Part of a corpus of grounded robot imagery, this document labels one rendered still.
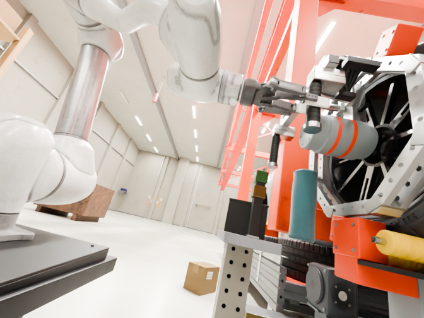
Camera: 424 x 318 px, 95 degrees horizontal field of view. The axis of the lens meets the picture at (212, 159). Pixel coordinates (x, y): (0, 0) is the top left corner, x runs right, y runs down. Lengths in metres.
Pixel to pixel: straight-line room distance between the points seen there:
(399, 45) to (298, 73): 0.87
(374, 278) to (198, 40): 0.72
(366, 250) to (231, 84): 0.58
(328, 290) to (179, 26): 1.03
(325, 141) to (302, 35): 1.31
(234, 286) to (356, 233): 0.44
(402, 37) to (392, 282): 0.70
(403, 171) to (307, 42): 1.43
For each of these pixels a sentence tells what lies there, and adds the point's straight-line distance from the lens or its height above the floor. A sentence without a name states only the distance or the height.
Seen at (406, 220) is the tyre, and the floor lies 0.58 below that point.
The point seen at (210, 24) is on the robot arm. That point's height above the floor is 0.79.
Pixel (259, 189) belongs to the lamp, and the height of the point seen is 0.59.
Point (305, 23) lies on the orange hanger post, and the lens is 2.06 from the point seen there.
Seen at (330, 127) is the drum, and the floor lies 0.84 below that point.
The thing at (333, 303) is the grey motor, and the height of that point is 0.28.
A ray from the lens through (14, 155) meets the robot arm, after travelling 0.59.
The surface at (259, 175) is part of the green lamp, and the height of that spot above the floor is 0.64.
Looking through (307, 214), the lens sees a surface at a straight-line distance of 0.79.
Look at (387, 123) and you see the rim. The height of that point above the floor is 0.92.
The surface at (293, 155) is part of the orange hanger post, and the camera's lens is 1.30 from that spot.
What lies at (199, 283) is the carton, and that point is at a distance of 1.65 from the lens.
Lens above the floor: 0.45
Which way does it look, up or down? 19 degrees up
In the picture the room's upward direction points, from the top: 13 degrees clockwise
